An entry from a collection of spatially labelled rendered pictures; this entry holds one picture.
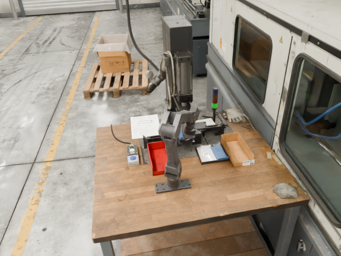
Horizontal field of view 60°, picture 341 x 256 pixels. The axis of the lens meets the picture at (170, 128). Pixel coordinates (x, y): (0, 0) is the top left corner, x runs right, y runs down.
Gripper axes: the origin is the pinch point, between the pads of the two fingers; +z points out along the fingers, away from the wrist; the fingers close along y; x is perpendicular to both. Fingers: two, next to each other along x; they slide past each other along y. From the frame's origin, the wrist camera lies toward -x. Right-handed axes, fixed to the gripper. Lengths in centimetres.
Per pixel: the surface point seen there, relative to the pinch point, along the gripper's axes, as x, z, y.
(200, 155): -7.2, 2.8, -12.1
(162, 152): 15.2, 9.7, -4.3
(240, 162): -27.9, -4.9, -23.3
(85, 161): 85, 149, 57
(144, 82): -2, 212, 206
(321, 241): -57, -8, -73
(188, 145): -2.6, 11.6, -0.7
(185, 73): -0.5, -32.2, 24.5
